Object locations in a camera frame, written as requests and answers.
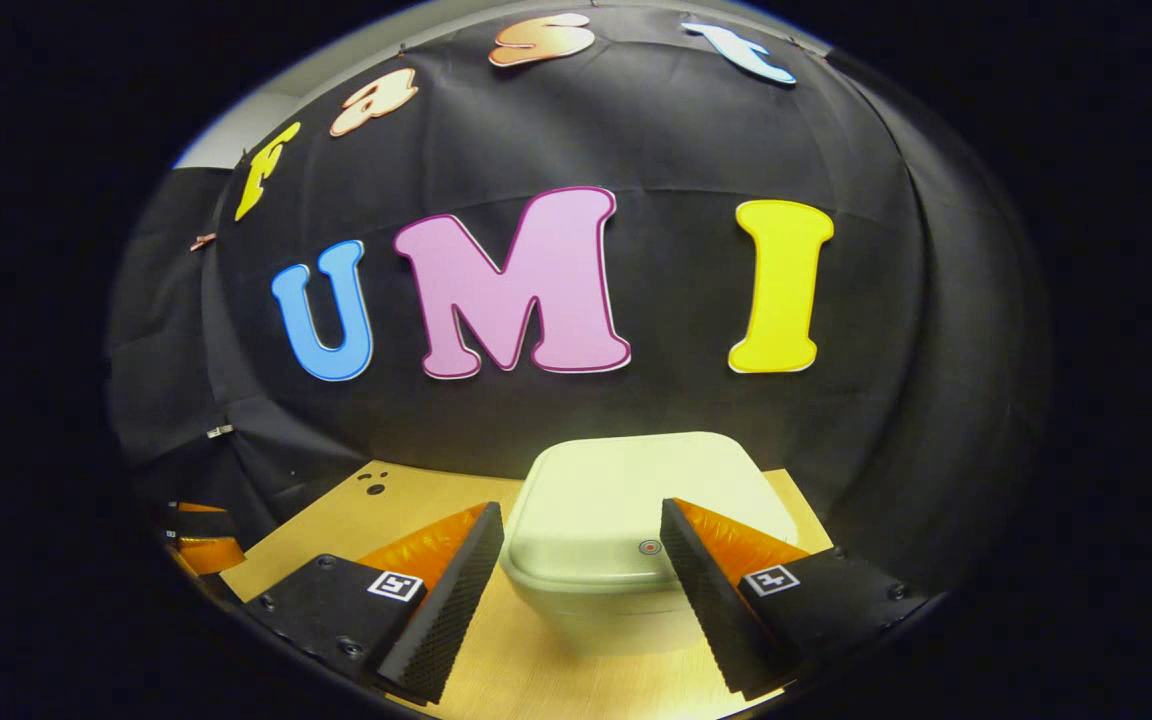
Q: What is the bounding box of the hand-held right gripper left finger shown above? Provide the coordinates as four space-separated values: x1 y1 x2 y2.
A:
240 501 505 706

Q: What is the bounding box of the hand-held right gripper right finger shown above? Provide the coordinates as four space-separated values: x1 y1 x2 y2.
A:
659 496 930 702

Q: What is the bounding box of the black backdrop cloth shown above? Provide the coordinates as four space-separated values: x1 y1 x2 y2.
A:
104 0 1055 601

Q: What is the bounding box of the green desktop garbage bin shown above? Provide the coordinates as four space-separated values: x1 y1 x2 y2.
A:
499 432 802 658

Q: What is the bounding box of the wooden desktop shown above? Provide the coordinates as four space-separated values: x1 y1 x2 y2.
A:
221 460 834 720

